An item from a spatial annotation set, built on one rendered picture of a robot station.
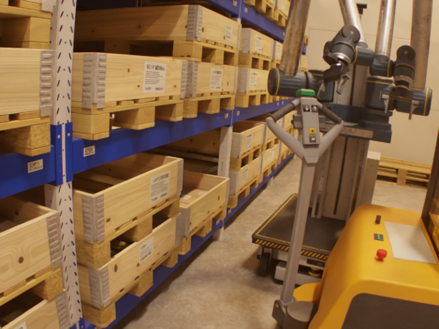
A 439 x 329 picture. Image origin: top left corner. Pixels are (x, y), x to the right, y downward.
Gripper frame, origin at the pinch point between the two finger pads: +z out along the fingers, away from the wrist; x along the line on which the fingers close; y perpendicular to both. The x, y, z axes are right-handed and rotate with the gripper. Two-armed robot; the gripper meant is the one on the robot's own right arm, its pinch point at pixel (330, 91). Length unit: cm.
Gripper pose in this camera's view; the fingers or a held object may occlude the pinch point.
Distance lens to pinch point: 175.1
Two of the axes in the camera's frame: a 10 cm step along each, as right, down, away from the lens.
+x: -4.2, 0.4, 9.0
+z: -4.0, 8.9, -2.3
